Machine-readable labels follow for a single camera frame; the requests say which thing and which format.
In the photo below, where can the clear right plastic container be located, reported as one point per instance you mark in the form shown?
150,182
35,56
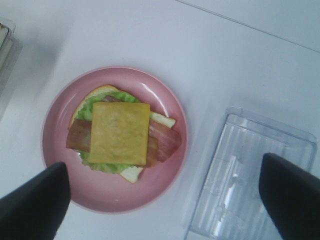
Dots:
229,206

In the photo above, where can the bread slice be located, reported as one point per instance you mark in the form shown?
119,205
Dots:
163,140

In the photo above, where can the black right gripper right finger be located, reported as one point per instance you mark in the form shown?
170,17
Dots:
291,197

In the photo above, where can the clear left plastic container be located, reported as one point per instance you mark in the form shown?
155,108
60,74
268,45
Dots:
10,49

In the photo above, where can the clear plastic container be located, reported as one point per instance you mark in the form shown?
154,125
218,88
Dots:
10,49
229,206

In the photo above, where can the pink plate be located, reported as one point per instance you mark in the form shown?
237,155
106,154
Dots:
107,192

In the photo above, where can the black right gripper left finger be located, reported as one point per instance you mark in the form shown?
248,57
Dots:
36,209

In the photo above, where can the yellow cheese slice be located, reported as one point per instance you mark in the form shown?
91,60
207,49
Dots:
119,133

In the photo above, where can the green lettuce leaf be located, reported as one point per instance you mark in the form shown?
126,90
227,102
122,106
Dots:
84,113

